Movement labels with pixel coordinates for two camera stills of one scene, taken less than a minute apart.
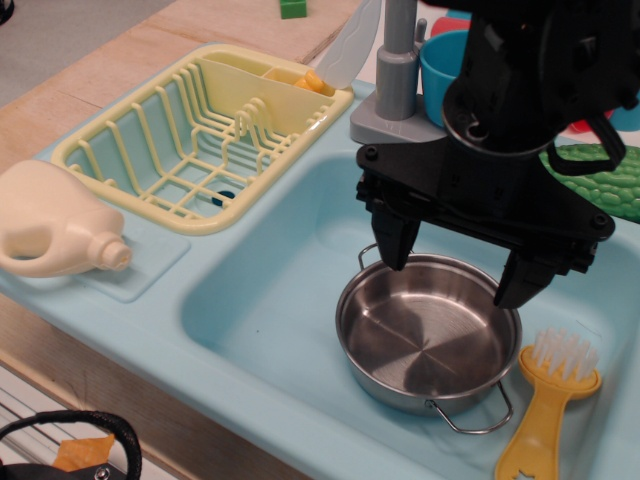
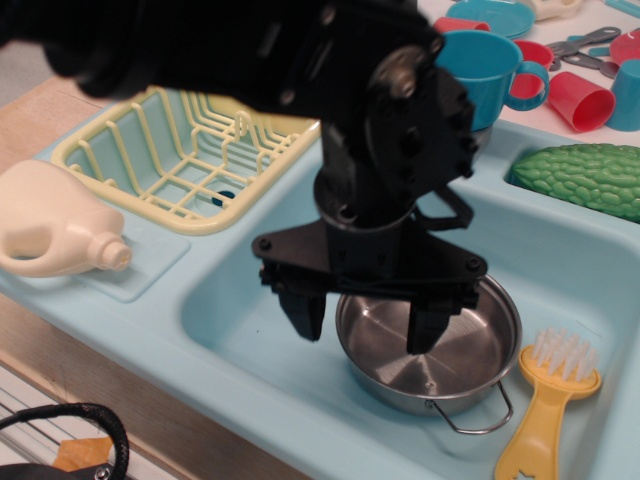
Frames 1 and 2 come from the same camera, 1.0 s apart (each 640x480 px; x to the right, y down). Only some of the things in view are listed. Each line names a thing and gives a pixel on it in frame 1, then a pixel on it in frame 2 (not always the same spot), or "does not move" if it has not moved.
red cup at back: [443, 24] does not move
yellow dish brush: [561, 368] does not move
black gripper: [513, 201] → [317, 260]
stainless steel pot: [429, 333] does not move
